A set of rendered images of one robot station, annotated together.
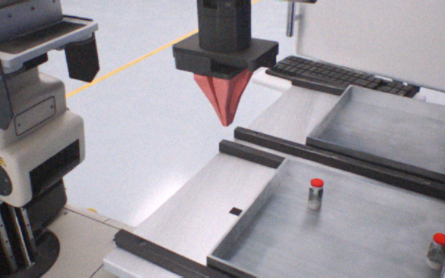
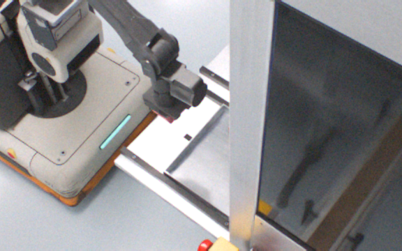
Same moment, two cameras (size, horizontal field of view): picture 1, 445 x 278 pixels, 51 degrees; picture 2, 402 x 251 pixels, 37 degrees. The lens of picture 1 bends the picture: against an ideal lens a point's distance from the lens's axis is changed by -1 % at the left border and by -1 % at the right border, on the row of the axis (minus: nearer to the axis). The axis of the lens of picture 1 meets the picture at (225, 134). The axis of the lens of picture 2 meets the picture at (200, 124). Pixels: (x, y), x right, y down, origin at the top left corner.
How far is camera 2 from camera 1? 1.02 m
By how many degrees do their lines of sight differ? 29
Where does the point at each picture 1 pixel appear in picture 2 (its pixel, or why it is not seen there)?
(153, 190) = (166, 14)
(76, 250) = (99, 88)
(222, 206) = (180, 132)
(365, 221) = not seen: hidden behind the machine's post
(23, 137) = (61, 41)
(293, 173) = (227, 112)
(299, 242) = (216, 162)
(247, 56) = (174, 113)
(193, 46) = (151, 98)
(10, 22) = not seen: outside the picture
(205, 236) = (167, 152)
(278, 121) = not seen: hidden behind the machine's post
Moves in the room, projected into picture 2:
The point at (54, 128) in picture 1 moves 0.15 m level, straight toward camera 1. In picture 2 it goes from (81, 31) to (88, 67)
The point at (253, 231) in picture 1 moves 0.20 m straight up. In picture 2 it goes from (193, 152) to (189, 111)
